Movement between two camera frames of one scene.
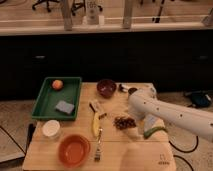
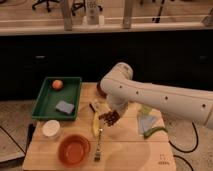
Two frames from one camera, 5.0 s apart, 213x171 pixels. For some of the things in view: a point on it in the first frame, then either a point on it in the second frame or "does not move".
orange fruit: x=57 y=84 does not move
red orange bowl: x=74 y=150 does not move
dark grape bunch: x=124 y=123 → x=110 y=117
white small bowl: x=51 y=128 does not move
